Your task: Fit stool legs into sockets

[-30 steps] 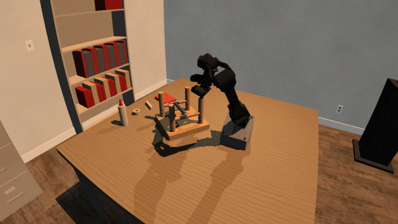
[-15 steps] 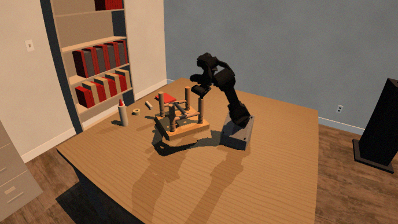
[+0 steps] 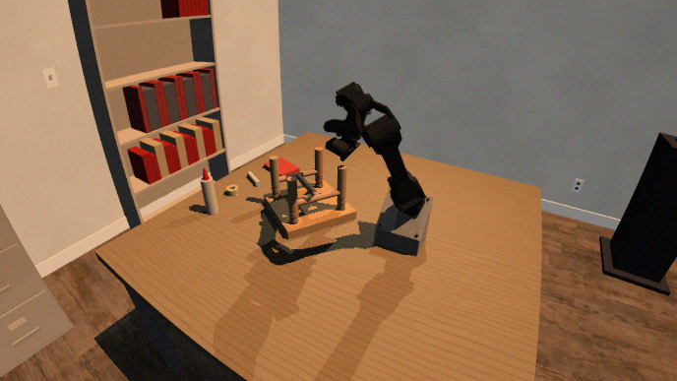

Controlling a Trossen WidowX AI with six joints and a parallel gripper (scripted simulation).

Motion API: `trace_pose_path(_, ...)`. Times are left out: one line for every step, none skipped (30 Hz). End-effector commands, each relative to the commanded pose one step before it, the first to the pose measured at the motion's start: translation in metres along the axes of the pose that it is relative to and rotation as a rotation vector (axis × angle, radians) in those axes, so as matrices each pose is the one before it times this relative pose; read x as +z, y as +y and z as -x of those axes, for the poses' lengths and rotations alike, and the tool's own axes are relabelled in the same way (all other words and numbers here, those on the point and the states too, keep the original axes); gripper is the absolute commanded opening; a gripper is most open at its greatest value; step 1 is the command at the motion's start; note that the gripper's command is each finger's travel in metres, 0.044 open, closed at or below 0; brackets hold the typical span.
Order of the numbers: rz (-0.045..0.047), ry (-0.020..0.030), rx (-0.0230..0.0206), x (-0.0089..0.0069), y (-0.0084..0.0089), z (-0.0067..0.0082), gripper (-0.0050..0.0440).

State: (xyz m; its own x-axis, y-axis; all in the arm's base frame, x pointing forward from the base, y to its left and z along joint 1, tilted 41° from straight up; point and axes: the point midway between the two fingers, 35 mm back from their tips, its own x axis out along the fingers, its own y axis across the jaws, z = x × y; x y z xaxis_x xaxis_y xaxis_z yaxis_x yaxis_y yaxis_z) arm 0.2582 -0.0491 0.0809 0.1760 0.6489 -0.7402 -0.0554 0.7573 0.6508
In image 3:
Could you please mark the tan roll of tape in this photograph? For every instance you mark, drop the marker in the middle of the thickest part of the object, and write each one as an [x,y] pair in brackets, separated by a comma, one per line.
[232,192]

